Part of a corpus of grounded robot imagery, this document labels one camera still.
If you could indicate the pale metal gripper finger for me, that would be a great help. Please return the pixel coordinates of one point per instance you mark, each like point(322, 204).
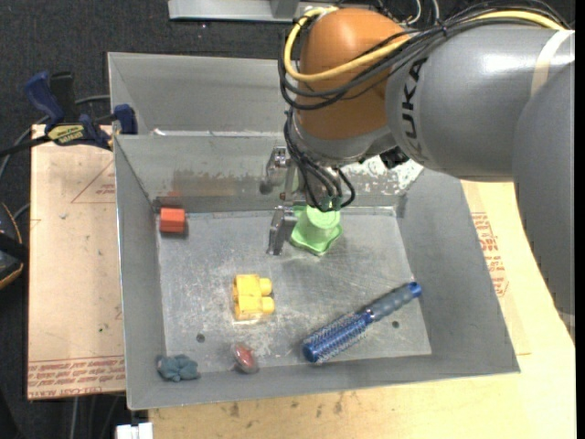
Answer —
point(279, 229)
point(278, 160)

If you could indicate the light green plastic cup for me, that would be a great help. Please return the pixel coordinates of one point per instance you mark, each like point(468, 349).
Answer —
point(320, 231)

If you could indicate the yellow toy brick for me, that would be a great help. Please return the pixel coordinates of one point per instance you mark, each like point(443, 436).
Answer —
point(249, 297)

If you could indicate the grey metal bin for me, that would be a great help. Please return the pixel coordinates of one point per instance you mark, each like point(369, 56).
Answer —
point(205, 263)

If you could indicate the orange-red small block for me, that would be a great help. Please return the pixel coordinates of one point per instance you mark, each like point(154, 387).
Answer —
point(172, 220)

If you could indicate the blue round hairbrush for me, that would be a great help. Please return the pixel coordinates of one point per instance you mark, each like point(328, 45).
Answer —
point(338, 334)

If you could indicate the blue-grey crumpled cloth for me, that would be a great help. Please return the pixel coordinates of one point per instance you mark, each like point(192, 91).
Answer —
point(176, 367)

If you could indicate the brown cardboard board red print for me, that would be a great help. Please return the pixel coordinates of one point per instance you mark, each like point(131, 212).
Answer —
point(73, 268)

